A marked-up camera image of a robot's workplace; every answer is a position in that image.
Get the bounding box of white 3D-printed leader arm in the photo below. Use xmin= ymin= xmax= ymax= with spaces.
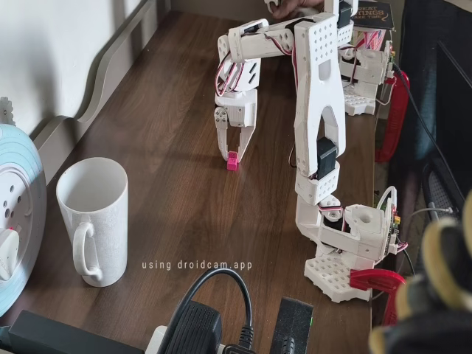
xmin=263 ymin=0 xmax=395 ymax=117

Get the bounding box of person's hand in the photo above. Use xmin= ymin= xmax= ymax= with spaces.
xmin=271 ymin=0 xmax=325 ymax=19

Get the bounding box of grey wavy furniture moulding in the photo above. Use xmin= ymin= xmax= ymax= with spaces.
xmin=29 ymin=0 xmax=173 ymax=174

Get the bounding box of red table clamp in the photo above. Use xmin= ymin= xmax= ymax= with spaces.
xmin=374 ymin=69 xmax=411 ymax=163
xmin=349 ymin=268 xmax=406 ymax=327

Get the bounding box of white ceramic mug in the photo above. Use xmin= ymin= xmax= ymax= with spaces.
xmin=55 ymin=157 xmax=128 ymax=288

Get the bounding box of black box with gold lettering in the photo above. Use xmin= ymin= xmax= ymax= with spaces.
xmin=352 ymin=0 xmax=398 ymax=52

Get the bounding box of black power brick green LED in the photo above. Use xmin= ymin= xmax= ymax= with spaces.
xmin=271 ymin=296 xmax=314 ymax=354

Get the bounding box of black ribbed power adapter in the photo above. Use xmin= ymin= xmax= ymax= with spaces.
xmin=162 ymin=300 xmax=224 ymax=354

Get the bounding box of black mesh object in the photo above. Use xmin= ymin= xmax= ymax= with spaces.
xmin=422 ymin=162 xmax=462 ymax=222

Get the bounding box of white power strip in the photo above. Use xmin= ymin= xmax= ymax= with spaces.
xmin=145 ymin=324 xmax=174 ymax=354

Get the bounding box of black monitor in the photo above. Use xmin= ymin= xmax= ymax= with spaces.
xmin=434 ymin=40 xmax=472 ymax=207

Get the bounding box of white gear-shaped ornament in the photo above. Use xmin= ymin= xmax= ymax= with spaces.
xmin=0 ymin=96 xmax=15 ymax=128

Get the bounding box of blurred black yellow object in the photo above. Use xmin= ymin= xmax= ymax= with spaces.
xmin=368 ymin=191 xmax=472 ymax=354

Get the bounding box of flat black box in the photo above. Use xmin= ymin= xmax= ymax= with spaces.
xmin=7 ymin=309 xmax=147 ymax=354

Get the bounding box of thick black power cable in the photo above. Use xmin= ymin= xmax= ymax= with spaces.
xmin=173 ymin=268 xmax=256 ymax=354

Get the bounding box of thin black cable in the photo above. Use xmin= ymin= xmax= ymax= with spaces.
xmin=391 ymin=62 xmax=449 ymax=163

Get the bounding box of light blue cable reel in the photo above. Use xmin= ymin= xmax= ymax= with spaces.
xmin=0 ymin=123 xmax=48 ymax=313

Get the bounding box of white cable metal plug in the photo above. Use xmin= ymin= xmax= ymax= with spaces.
xmin=409 ymin=206 xmax=454 ymax=218

